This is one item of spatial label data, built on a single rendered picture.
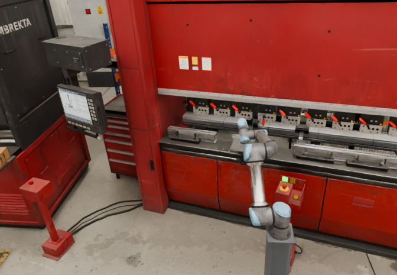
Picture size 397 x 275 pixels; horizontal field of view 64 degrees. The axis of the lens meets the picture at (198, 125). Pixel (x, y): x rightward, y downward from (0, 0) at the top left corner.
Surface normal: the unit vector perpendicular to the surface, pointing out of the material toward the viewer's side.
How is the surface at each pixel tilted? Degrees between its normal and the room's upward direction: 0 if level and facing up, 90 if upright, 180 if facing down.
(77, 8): 90
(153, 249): 0
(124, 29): 90
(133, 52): 90
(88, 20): 90
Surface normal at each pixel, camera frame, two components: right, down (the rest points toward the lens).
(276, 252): -0.11, 0.48
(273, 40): -0.35, 0.47
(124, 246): -0.06, -0.88
